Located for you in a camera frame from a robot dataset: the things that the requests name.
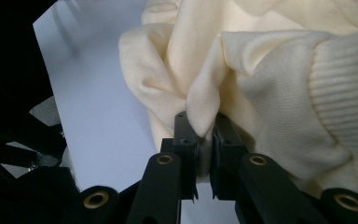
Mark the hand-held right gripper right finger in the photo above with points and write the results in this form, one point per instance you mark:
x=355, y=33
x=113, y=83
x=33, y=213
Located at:
x=227, y=161

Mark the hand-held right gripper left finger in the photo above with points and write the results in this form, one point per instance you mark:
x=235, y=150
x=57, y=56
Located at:
x=185, y=155

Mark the cream yellow pants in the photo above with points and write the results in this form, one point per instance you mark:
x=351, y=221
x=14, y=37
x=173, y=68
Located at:
x=276, y=77

